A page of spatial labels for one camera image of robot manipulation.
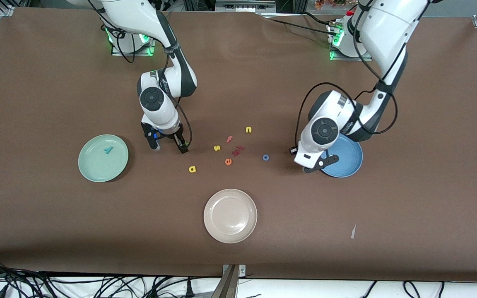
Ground short black table cable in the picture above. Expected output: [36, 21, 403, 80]
[301, 12, 335, 24]

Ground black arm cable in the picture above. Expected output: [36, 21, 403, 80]
[295, 8, 399, 153]
[87, 0, 193, 149]

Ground beige round plate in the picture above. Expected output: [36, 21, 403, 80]
[203, 189, 258, 244]

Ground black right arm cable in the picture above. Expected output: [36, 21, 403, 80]
[87, 0, 193, 149]

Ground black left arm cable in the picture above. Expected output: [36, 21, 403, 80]
[295, 8, 399, 153]

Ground dark grey metal bar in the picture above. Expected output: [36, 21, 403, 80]
[210, 265, 239, 298]

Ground long black table cable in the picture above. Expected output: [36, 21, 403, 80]
[268, 18, 335, 36]

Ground pale green round plate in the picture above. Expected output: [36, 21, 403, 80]
[78, 134, 129, 183]

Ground brown table cover sheet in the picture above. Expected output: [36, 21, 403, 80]
[0, 7, 477, 283]

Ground silver table edge bracket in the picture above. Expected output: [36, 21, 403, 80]
[222, 264, 246, 279]

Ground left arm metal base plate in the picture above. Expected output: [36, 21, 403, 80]
[330, 25, 374, 62]

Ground blue round plate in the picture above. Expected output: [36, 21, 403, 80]
[320, 133, 364, 178]

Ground orange dried flowers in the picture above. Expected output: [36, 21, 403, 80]
[315, 0, 347, 11]

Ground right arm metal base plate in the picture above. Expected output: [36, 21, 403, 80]
[111, 25, 157, 57]

